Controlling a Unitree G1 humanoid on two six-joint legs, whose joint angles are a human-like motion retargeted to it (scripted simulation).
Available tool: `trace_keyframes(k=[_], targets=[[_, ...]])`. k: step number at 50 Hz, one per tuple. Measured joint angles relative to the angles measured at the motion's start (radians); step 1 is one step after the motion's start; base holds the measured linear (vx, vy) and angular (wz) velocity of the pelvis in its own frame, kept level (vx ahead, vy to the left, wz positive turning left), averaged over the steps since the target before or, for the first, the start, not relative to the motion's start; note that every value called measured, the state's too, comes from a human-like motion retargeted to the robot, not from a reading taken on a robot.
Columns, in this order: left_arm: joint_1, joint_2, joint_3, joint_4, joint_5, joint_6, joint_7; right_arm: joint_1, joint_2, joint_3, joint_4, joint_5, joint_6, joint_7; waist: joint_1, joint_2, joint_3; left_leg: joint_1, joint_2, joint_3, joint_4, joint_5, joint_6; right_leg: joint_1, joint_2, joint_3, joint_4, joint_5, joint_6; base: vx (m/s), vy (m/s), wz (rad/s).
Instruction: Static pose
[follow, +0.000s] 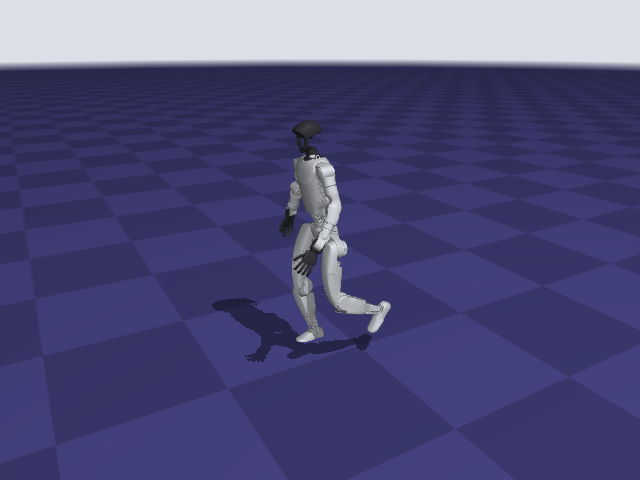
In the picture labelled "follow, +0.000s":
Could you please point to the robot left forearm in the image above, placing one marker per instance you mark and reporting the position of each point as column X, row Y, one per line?
column 328, row 225

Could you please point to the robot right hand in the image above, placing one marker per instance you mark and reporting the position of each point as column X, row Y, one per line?
column 287, row 221

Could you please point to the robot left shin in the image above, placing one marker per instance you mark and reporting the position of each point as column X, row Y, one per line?
column 358, row 306

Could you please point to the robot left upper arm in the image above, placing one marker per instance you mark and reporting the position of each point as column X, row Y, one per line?
column 326, row 174

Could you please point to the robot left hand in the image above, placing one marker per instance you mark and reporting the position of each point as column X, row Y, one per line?
column 309, row 258

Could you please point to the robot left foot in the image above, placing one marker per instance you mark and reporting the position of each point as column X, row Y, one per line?
column 377, row 320

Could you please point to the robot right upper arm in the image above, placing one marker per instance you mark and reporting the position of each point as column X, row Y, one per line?
column 295, row 186

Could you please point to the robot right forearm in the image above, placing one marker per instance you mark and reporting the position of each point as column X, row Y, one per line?
column 293, row 203

